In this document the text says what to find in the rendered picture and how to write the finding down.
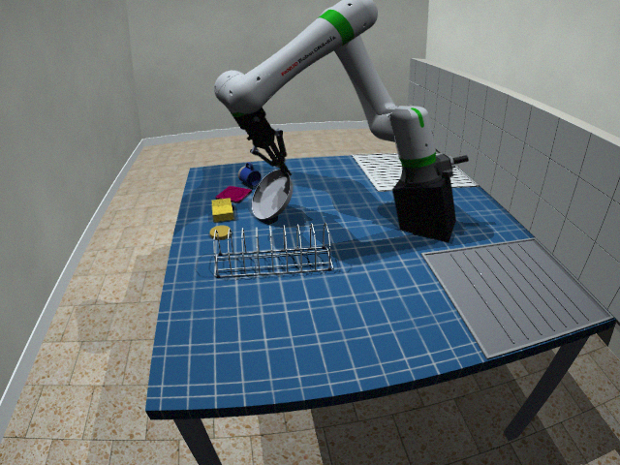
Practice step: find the white ribbed draining mat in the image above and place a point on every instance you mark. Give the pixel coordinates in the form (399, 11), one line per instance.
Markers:
(390, 176)

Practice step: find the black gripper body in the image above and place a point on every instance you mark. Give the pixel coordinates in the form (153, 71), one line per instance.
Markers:
(260, 133)

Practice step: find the blue mug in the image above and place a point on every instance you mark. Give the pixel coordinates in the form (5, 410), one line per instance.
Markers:
(254, 177)

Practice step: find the silver wire dish rack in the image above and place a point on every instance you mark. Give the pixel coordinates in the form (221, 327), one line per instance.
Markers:
(285, 240)

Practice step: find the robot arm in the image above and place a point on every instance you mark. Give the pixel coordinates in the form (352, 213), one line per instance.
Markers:
(338, 29)

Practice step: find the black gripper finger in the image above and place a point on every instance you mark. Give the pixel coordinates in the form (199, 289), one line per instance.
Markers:
(274, 161)
(282, 154)

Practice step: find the white tiled backsplash wall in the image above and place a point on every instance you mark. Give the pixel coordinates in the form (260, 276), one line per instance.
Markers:
(557, 175)

